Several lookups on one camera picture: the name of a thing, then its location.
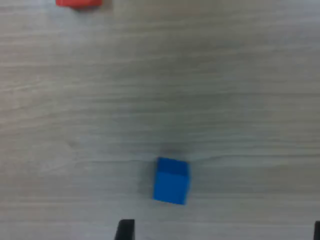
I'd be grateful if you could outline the red cube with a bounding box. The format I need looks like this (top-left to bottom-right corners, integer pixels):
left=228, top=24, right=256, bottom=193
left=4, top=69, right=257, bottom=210
left=55, top=0, right=103, bottom=10

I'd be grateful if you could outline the blue cube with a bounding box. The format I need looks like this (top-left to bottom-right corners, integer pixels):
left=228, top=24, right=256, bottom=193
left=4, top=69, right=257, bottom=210
left=152, top=156, right=191, bottom=206

